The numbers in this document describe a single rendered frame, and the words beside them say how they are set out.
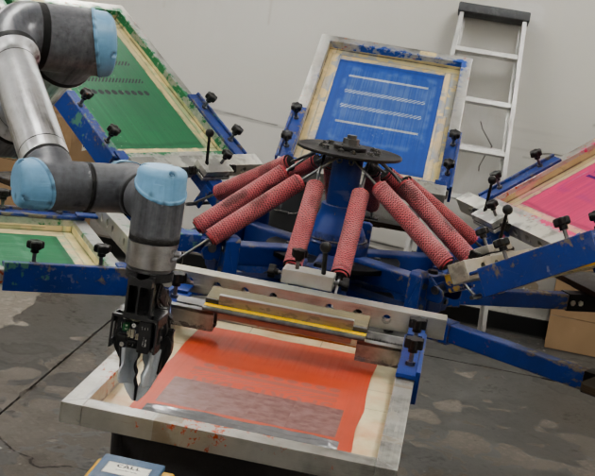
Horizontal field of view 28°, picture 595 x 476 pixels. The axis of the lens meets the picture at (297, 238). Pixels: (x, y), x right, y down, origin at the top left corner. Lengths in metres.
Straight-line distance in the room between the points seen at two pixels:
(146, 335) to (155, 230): 0.15
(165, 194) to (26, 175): 0.20
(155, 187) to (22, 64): 0.37
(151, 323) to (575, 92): 5.06
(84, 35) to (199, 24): 4.70
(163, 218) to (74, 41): 0.47
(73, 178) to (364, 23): 4.94
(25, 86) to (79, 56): 0.20
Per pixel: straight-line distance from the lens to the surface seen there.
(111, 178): 1.78
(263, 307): 2.56
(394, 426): 2.19
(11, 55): 1.97
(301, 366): 2.53
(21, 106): 1.88
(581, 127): 6.63
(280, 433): 2.14
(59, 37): 2.06
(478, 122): 6.61
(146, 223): 1.71
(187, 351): 2.52
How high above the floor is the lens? 1.75
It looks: 12 degrees down
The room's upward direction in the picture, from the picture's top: 9 degrees clockwise
